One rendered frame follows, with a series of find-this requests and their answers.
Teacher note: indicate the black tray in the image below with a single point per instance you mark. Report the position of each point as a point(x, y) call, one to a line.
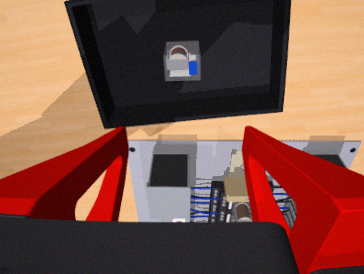
point(243, 47)

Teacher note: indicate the grey mounting plate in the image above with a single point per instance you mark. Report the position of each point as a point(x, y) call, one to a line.
point(209, 160)

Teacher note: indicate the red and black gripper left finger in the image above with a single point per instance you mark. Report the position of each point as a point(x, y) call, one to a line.
point(51, 189)

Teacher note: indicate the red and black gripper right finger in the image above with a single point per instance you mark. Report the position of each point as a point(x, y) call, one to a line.
point(328, 231)

